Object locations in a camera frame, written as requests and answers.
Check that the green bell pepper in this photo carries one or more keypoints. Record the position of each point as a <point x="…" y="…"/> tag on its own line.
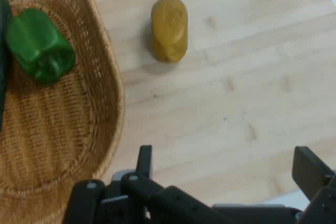
<point x="36" y="43"/>

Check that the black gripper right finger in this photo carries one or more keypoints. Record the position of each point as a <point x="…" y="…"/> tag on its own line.
<point x="315" y="176"/>

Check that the dark green cucumber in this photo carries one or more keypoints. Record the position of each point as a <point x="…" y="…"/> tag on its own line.
<point x="3" y="51"/>

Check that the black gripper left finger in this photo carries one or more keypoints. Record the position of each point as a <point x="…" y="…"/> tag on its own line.
<point x="147" y="203"/>

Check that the woven wicker basket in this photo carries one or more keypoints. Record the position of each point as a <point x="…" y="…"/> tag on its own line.
<point x="60" y="129"/>

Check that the yellow-brown potato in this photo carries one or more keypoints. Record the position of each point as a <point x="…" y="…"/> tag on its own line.
<point x="169" y="30"/>

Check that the bamboo cutting board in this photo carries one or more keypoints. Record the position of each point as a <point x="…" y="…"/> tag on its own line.
<point x="236" y="90"/>

